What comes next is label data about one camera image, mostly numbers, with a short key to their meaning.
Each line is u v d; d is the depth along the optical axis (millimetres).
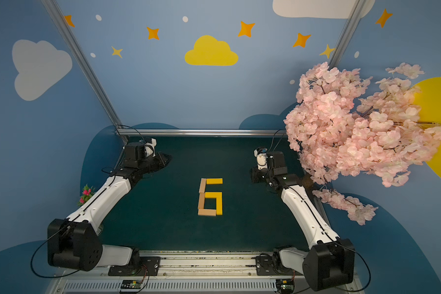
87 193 752
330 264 397
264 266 742
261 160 732
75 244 410
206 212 888
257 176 718
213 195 965
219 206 908
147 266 735
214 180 1019
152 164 718
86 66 847
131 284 718
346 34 761
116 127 1151
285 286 731
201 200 931
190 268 751
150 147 665
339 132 606
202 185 984
